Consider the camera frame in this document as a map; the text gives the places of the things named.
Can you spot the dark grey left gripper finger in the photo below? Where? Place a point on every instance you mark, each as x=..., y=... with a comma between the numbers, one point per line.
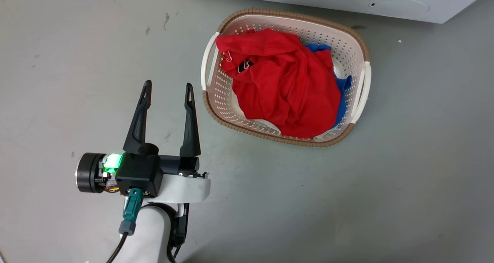
x=137, y=124
x=190, y=132

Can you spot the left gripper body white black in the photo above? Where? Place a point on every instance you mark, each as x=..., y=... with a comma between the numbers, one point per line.
x=185, y=187

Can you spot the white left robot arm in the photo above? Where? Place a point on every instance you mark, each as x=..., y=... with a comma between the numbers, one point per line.
x=146, y=236

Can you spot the white washing machine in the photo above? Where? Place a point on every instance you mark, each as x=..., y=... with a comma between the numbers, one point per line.
x=405, y=6

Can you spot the white brown-rimmed laundry basket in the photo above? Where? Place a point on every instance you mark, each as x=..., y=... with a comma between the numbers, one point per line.
x=227, y=97

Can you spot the white garment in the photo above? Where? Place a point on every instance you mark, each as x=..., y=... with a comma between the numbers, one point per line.
x=256, y=123

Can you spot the red garment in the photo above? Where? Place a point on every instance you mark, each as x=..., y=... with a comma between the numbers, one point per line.
x=285, y=89

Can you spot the blue garment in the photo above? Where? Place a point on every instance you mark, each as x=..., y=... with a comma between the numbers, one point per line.
x=343, y=97

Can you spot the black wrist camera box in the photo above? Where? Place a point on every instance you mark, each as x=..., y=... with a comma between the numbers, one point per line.
x=139, y=172

